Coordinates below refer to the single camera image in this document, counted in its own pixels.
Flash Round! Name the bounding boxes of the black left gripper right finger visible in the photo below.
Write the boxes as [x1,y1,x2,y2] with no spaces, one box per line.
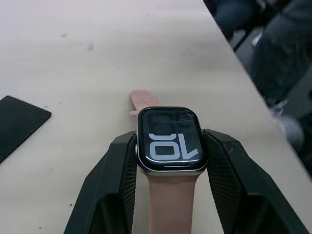
[202,129,310,234]

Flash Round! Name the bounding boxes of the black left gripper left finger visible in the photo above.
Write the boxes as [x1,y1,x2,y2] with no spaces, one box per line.
[65,131,140,234]

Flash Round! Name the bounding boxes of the plain pink watch strap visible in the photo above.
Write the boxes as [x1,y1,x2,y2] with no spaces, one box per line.
[149,174,197,234]

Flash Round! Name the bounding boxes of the silver smartwatch body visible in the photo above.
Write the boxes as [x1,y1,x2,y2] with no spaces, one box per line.
[135,106,209,178]

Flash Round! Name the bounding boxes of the pink strap with holes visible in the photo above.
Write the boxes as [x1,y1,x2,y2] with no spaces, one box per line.
[128,90,163,117]

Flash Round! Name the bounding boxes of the black flat stand base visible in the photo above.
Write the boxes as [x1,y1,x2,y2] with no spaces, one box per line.
[0,95,52,164]

